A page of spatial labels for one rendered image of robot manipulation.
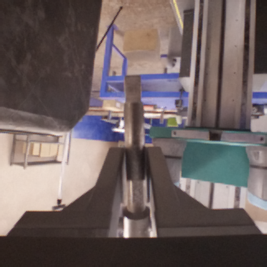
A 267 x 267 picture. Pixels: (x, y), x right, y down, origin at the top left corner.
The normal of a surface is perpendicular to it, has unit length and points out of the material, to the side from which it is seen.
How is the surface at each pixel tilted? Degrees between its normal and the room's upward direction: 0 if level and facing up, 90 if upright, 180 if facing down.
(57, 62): 90
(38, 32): 90
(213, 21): 90
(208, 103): 90
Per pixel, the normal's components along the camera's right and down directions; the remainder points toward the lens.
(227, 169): -0.42, -0.09
